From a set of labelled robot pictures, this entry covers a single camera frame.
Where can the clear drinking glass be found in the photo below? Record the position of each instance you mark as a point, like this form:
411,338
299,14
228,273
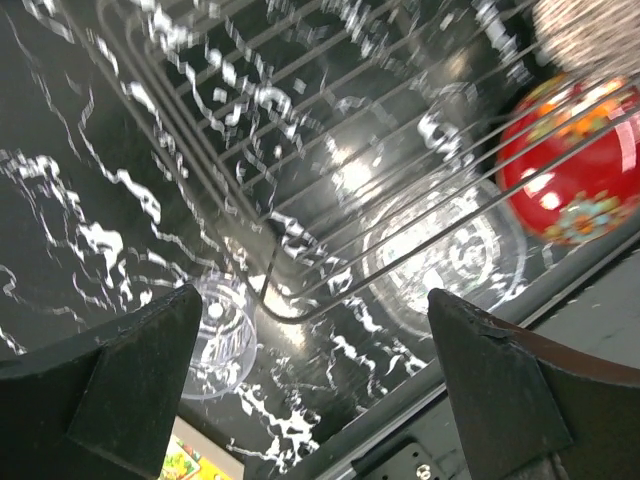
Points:
226,345

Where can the clear glass plate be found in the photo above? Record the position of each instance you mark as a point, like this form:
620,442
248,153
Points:
432,236

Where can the metal wire dish rack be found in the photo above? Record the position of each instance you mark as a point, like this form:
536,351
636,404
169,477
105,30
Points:
288,123

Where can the red floral plate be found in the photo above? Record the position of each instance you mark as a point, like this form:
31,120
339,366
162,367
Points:
570,159

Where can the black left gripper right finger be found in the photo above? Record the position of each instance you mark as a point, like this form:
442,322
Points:
527,407

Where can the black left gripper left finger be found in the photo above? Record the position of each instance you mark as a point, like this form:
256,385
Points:
100,404

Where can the orange children's book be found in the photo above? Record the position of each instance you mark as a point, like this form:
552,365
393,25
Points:
190,455

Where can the brown patterned bowl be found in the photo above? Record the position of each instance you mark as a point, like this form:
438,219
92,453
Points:
592,36

